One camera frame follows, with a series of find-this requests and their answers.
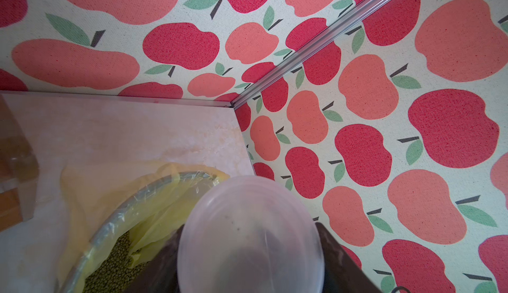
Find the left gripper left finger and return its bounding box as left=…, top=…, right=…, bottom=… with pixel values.
left=124, top=225, right=184, bottom=293

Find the orange wooden shelf rack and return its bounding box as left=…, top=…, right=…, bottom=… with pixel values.
left=1, top=99, right=39, bottom=232

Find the right aluminium frame post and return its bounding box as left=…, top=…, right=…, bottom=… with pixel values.
left=230, top=0, right=392, bottom=109

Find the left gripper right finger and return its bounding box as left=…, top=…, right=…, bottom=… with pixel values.
left=315, top=222, right=381, bottom=293

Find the grey bin with yellow bag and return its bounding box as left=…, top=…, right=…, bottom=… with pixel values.
left=56, top=161, right=229, bottom=292

